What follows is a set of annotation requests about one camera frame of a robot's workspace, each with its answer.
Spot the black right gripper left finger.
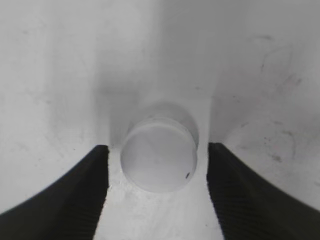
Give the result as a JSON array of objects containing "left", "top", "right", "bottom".
[{"left": 0, "top": 145, "right": 109, "bottom": 240}]

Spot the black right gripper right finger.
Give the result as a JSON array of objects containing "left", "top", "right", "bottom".
[{"left": 206, "top": 142, "right": 320, "bottom": 240}]

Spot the white yogurt drink bottle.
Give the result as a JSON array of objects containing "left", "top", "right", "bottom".
[{"left": 94, "top": 95, "right": 223, "bottom": 240}]

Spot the white screw bottle cap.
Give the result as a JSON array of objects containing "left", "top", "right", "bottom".
[{"left": 120, "top": 118, "right": 198, "bottom": 193}]

